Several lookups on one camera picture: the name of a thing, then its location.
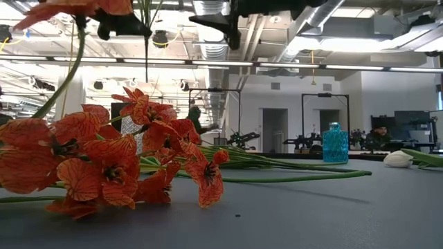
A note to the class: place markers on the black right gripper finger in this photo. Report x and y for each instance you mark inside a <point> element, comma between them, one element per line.
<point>234,36</point>
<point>218,22</point>

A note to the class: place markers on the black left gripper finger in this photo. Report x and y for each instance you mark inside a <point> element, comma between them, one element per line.
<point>104,29</point>
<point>133,27</point>

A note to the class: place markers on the white baby's breath spray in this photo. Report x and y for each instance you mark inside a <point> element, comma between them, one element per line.
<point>147,12</point>

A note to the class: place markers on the white artificial tulip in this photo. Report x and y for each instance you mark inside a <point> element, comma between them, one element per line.
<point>398,159</point>

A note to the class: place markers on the clear textured glass vase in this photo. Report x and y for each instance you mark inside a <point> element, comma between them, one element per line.
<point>129,126</point>

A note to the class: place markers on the blue textured glass vase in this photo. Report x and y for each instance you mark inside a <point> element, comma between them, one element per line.
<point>335,147</point>

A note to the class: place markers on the dark flat monitor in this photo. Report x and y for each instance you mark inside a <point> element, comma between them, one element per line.
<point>114,112</point>

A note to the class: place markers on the person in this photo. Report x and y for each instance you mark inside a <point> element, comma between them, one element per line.
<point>195,117</point>
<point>379,136</point>

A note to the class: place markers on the grey doorway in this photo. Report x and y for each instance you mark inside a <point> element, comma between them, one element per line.
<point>275,128</point>

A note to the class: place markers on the long ceiling light bar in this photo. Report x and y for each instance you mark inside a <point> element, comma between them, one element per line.
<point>346,66</point>

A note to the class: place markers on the purple background flower bouquet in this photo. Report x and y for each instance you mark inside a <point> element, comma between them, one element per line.
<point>356,136</point>

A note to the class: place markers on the dark desk monitor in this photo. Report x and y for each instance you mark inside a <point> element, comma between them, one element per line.
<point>412,119</point>

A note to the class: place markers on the dark office desk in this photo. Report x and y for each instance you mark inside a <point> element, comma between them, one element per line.
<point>408,144</point>

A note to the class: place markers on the silver ceiling duct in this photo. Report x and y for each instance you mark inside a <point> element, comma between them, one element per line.
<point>214,83</point>
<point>290,48</point>

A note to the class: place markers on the black metal gantry frame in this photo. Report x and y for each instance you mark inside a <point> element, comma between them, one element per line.
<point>347,117</point>
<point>239,110</point>

